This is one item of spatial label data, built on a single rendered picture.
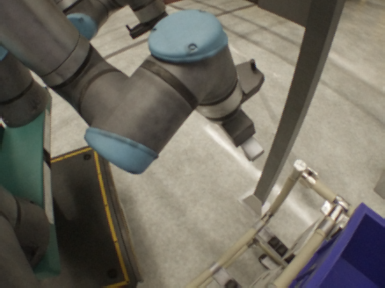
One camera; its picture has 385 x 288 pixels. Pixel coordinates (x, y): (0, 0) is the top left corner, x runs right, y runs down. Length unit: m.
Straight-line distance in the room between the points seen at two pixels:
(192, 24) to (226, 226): 1.10
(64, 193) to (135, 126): 0.89
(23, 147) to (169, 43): 0.60
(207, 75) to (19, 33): 0.22
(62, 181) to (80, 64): 0.87
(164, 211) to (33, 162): 0.80
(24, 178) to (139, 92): 0.50
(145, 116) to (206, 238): 1.03
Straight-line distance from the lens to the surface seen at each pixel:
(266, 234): 0.83
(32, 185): 0.68
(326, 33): 0.61
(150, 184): 1.39
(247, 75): 0.44
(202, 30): 0.28
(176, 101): 0.27
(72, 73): 0.34
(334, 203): 0.61
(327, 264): 0.35
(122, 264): 0.93
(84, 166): 1.16
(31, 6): 0.30
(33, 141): 0.78
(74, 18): 0.61
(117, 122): 0.27
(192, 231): 1.26
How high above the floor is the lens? 1.20
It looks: 50 degrees down
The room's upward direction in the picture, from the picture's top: 2 degrees counter-clockwise
